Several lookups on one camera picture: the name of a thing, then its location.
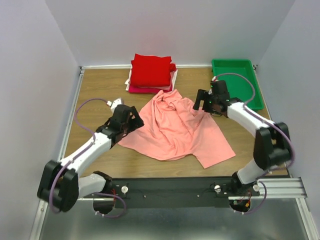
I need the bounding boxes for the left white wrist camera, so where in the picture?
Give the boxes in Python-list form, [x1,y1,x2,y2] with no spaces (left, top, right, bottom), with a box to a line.
[106,97,124,113]

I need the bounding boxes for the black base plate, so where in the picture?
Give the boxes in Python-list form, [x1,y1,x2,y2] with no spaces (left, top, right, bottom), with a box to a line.
[92,176,252,213]

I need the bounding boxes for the aluminium frame rail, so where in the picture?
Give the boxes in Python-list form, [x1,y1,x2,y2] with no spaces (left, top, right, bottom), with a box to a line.
[29,66,85,240]

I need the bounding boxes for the magenta folded shirt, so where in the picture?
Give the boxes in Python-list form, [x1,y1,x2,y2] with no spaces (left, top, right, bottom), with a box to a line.
[127,83,173,94]

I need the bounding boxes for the red folded shirt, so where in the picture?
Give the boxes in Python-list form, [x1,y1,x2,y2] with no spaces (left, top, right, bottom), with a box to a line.
[130,53,177,88]

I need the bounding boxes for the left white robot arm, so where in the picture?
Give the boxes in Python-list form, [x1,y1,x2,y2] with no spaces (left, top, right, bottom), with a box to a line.
[37,104,144,213]

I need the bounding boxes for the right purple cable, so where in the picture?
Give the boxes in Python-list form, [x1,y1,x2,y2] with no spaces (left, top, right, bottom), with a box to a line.
[211,72,297,216]

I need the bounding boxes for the purple cable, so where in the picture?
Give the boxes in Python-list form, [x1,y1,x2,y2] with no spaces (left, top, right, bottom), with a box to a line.
[211,72,297,216]
[49,98,127,218]

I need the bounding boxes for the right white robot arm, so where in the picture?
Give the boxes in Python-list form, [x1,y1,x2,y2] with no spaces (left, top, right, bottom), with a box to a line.
[193,79,295,196]

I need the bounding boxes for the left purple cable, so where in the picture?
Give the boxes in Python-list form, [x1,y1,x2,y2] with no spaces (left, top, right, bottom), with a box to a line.
[49,98,127,218]

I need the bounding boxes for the pink polo shirt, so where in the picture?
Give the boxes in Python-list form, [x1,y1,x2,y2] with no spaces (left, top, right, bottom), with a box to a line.
[118,90,236,169]

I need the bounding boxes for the green plastic tray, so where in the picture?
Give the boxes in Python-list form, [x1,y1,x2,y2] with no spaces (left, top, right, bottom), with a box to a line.
[211,59,264,111]

